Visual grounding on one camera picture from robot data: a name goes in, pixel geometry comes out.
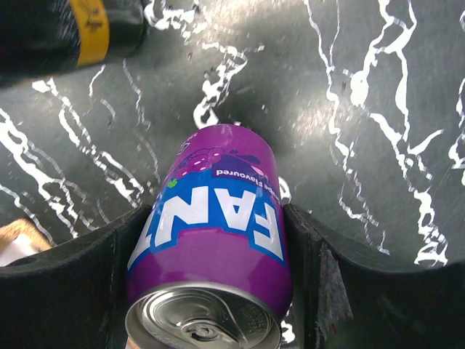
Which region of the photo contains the watermelon print canvas bag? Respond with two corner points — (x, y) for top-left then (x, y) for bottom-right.
(1, 218), (52, 267)

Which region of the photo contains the purple Fanta grape can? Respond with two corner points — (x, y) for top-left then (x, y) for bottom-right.
(125, 124), (293, 348)

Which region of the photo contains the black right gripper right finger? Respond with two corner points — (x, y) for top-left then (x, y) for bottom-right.
(284, 204), (464, 348)

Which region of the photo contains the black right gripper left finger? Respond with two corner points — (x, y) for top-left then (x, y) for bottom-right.
(1, 205), (150, 348)

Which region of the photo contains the black yellow soda can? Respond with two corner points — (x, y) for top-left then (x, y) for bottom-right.
(1, 0), (147, 88)

